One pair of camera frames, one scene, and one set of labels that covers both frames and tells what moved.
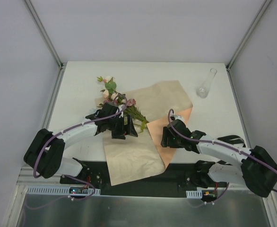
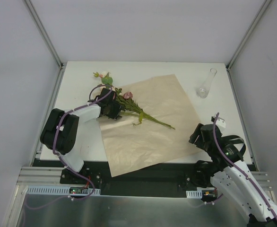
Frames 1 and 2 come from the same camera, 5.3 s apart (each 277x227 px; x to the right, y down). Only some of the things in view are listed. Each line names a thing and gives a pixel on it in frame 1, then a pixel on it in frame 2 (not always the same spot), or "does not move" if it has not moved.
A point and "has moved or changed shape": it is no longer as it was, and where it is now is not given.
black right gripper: [168, 136] → [195, 135]
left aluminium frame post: [62, 66] does not move
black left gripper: [123, 126] → [115, 109]
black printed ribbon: [232, 139] does not move
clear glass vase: [202, 91] does not move
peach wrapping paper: [134, 158] has moved or changed shape
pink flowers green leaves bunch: [110, 95] has moved or changed shape
